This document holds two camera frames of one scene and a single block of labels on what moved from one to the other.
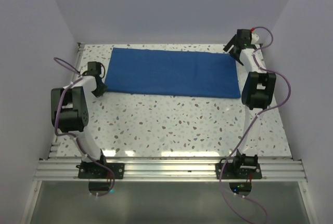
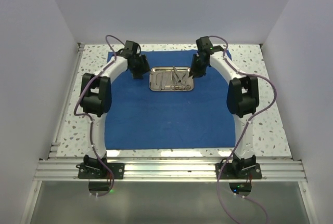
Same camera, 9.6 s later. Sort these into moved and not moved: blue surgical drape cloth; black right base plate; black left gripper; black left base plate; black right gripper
Moved: black right gripper; black left gripper; blue surgical drape cloth
Not moved: black left base plate; black right base plate
